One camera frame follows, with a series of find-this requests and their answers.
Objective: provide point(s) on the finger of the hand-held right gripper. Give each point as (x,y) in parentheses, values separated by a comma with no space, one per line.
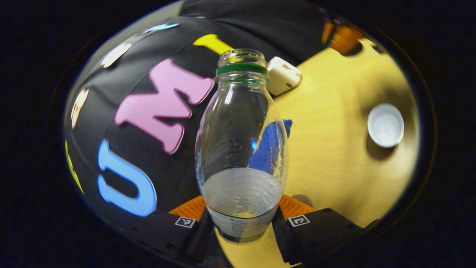
(327,32)
(346,39)

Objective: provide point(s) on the clear plastic water bottle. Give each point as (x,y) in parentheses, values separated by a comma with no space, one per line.
(241,149)

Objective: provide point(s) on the black backdrop cloth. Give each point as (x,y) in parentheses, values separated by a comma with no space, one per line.
(178,171)

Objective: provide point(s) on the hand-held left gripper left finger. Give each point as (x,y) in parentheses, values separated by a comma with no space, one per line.
(199,238)

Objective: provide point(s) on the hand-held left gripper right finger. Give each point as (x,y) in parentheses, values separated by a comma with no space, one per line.
(282,242)

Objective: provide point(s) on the blue towel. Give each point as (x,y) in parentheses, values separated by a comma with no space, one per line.
(288,125)

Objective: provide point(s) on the white toaster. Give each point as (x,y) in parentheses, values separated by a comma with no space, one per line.
(284,76)

